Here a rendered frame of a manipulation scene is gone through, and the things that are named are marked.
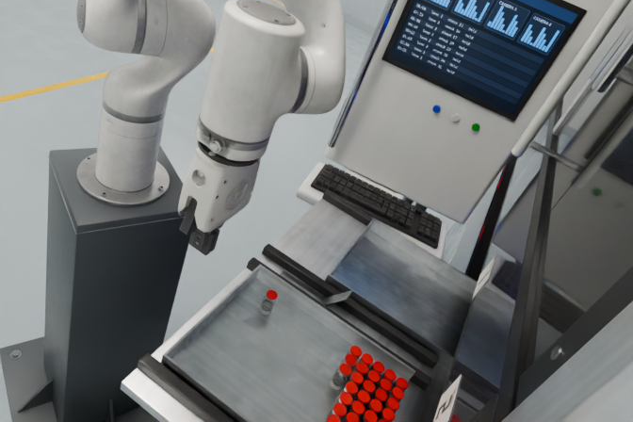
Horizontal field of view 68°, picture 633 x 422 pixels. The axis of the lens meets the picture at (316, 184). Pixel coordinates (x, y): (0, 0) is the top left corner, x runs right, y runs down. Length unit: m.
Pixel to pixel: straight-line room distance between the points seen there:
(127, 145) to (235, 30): 0.57
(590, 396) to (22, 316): 1.78
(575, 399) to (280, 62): 0.38
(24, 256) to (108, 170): 1.12
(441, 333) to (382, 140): 0.64
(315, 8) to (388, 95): 0.87
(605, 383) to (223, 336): 0.60
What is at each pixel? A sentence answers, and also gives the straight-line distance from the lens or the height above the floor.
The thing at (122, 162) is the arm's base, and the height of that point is 0.95.
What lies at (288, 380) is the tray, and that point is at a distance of 0.83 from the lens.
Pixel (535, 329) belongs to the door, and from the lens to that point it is 0.61.
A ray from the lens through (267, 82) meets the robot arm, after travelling 0.49.
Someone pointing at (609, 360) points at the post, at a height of 1.35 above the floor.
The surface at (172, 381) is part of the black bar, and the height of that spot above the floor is 0.90.
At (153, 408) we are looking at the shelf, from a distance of 0.77.
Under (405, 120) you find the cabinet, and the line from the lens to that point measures 1.42.
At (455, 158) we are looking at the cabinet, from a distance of 1.45.
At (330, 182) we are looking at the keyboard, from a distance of 1.38.
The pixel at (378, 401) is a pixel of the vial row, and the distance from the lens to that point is 0.82.
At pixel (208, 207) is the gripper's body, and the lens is 0.56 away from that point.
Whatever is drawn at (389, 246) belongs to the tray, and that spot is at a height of 0.88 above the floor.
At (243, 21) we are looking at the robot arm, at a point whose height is 1.41.
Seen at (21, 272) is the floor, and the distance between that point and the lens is 2.08.
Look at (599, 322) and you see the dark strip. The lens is 0.47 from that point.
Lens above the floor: 1.56
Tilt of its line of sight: 33 degrees down
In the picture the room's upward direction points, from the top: 23 degrees clockwise
